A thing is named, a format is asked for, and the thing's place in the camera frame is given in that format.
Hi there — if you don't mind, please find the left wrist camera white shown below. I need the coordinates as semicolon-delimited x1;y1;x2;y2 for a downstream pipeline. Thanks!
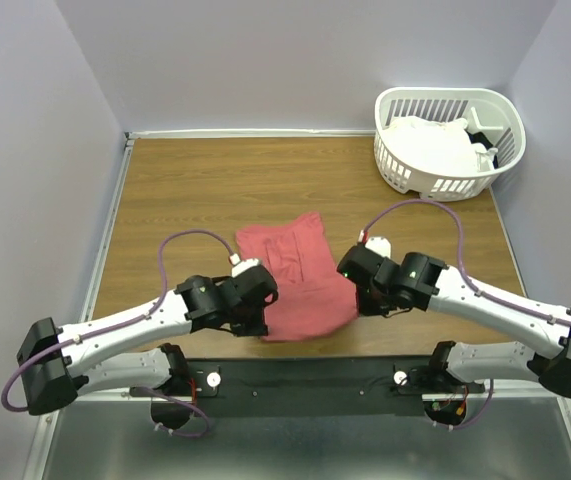
229;253;262;277

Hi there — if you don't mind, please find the white laundry basket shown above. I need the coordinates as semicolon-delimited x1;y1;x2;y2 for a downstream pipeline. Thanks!
374;87;526;202

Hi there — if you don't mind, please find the red t shirt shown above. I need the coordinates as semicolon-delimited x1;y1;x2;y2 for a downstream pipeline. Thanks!
235;212;358;342

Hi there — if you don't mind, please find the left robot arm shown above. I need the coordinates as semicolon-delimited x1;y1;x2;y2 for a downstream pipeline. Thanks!
16;259;278;416

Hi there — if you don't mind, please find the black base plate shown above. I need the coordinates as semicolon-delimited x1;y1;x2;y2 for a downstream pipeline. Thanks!
158;355;485;418

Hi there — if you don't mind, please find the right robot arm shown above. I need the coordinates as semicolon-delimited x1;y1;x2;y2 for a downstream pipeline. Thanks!
337;243;571;399

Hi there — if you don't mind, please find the black garment in basket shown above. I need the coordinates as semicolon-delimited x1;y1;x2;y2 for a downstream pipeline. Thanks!
467;132;498;169

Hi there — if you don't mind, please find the white t shirt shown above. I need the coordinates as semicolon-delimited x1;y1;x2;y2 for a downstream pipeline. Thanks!
381;116;494;177

